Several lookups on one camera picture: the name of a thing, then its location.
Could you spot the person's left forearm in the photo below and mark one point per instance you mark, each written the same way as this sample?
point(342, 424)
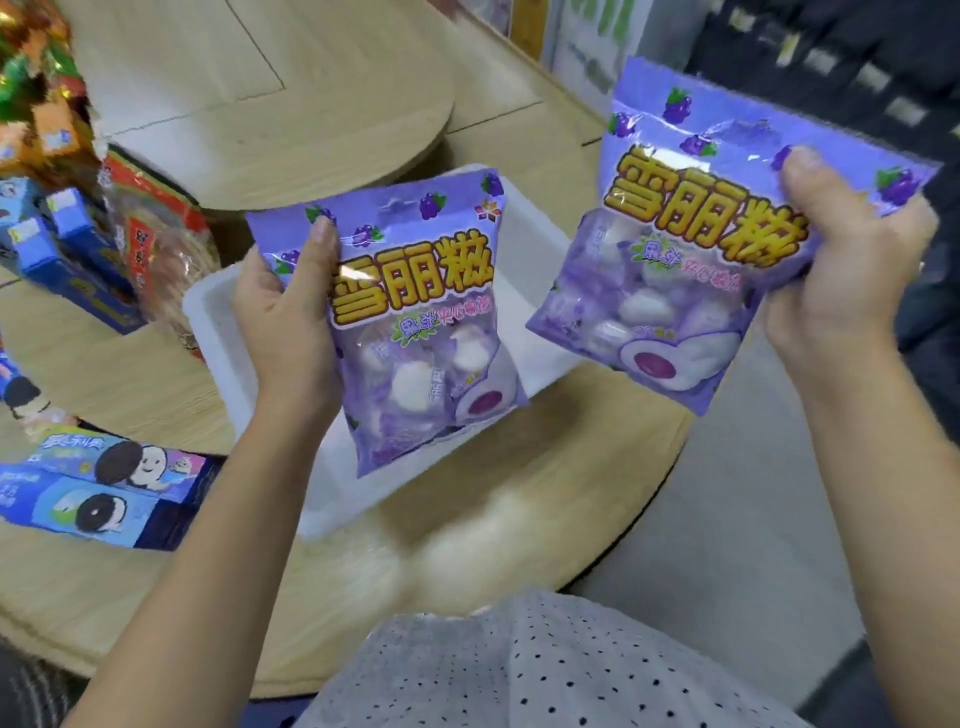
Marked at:
point(195, 577)

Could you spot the light blue carton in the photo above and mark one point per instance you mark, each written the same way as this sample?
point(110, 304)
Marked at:
point(15, 199)

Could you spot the dark grey hook shelf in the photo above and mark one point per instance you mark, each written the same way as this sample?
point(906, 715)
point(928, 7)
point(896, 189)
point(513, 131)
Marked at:
point(937, 45)

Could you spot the orange carton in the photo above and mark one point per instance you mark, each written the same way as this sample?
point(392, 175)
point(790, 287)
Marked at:
point(60, 135)
point(15, 146)

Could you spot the dark blue carton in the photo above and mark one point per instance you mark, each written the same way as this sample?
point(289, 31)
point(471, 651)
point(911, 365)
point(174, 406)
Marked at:
point(67, 285)
point(82, 225)

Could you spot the blue cookie picture box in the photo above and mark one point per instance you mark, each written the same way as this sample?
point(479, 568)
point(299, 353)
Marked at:
point(82, 510)

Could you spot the yellow standing banner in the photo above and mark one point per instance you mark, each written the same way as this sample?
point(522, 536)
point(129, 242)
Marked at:
point(529, 26)

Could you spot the white plastic bin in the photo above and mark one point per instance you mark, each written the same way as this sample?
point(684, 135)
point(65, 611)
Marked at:
point(214, 330)

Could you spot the clear bag with red label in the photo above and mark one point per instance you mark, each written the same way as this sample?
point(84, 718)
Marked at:
point(161, 255)

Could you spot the person's right hand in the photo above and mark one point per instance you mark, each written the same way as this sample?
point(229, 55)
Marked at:
point(855, 285)

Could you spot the blue cartoon face box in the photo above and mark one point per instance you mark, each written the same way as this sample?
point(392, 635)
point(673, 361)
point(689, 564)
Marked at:
point(127, 461)

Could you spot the person's right forearm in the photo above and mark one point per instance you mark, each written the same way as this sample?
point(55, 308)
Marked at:
point(892, 540)

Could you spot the person's left hand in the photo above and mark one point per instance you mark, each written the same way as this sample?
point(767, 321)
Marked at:
point(289, 352)

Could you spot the tall cartoon figure box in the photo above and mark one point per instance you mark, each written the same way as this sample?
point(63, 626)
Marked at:
point(22, 394)

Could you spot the white black-dotted shirt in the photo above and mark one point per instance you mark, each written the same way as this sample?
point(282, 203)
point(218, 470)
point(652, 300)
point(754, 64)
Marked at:
point(562, 667)

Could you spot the pile of green orange packets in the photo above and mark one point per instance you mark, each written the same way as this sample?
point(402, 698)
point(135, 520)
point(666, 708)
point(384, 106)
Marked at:
point(30, 67)

